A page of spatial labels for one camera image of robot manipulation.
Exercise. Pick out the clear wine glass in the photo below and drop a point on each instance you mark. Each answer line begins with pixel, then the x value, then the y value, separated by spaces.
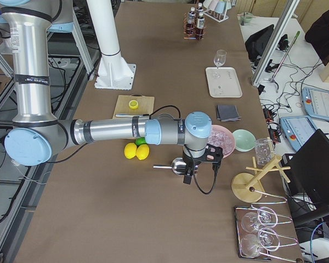
pixel 219 60

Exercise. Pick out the green lime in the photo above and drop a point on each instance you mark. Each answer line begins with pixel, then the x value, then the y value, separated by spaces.
pixel 140 141

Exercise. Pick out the wooden glass stand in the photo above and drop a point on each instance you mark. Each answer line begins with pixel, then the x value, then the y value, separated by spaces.
pixel 247 187

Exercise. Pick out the black wine glass tray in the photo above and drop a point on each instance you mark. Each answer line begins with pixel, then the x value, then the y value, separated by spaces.
pixel 239 213

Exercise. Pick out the black open case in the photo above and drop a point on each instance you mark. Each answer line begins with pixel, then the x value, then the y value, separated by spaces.
pixel 257 42

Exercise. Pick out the grey folded cloth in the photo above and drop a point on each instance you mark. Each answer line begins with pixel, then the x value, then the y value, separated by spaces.
pixel 227 113

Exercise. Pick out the blue teach pendant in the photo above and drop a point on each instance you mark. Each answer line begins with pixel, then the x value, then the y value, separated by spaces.
pixel 316 102
pixel 297 129

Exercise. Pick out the aluminium frame post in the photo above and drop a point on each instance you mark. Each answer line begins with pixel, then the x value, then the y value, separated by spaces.
pixel 274 39

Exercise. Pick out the metal ice scoop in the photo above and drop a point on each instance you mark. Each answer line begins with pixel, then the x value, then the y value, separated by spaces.
pixel 178 166

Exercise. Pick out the green ceramic bowl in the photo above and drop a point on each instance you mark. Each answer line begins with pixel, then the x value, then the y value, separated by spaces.
pixel 244 140

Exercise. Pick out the pink bowl with ice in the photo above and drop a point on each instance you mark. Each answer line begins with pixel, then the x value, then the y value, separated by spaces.
pixel 222 137

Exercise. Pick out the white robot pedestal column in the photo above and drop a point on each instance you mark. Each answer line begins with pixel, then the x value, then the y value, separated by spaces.
pixel 113 72

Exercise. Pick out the wooden cutting board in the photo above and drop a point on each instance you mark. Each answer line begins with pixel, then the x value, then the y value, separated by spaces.
pixel 146 105

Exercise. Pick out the tea bottle dark liquid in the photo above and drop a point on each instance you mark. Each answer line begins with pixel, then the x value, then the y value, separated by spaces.
pixel 190 19

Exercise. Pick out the copper wire bottle basket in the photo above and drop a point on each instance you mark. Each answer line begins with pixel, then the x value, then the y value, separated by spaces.
pixel 192 36

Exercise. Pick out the upside down wine glass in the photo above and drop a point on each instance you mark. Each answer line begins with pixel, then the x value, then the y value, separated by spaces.
pixel 256 219
pixel 256 245

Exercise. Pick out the cream serving tray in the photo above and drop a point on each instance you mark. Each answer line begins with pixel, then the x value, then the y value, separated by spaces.
pixel 223 82

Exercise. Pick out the clear glass tumbler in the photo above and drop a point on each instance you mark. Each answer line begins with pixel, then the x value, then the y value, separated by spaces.
pixel 264 150

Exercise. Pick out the white cup rack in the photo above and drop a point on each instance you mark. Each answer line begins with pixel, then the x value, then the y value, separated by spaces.
pixel 217 9

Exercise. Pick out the half lemon slice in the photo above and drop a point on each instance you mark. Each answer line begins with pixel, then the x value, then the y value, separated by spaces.
pixel 133 104

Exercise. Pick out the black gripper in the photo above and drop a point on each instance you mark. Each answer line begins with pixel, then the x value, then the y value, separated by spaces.
pixel 188 161

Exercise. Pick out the steel muddler black tip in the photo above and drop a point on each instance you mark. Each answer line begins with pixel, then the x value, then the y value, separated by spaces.
pixel 124 115

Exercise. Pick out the yellow lemon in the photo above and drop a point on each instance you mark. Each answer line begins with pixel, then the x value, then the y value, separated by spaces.
pixel 130 150
pixel 142 151

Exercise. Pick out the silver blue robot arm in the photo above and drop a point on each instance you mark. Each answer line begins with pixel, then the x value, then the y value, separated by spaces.
pixel 37 135

